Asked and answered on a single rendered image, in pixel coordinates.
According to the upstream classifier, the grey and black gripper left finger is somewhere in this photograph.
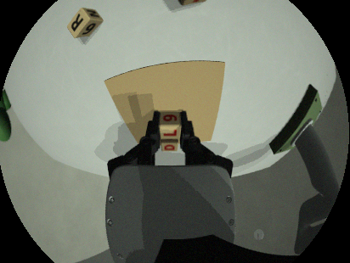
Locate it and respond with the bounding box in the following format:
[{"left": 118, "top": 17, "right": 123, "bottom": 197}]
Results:
[{"left": 107, "top": 111, "right": 161, "bottom": 177}]

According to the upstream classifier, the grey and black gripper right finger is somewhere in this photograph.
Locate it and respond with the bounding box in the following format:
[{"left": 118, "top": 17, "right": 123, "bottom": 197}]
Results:
[{"left": 180, "top": 111, "right": 233, "bottom": 179}]

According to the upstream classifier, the tan flat mat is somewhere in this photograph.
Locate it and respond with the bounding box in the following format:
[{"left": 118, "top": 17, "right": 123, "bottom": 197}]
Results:
[{"left": 104, "top": 60, "right": 225, "bottom": 143}]

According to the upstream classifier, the tan block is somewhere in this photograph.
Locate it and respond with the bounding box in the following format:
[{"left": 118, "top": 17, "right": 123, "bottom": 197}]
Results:
[
  {"left": 67, "top": 8, "right": 104, "bottom": 38},
  {"left": 178, "top": 0, "right": 206, "bottom": 6},
  {"left": 161, "top": 139, "right": 178, "bottom": 151},
  {"left": 159, "top": 112, "right": 182, "bottom": 139}
]

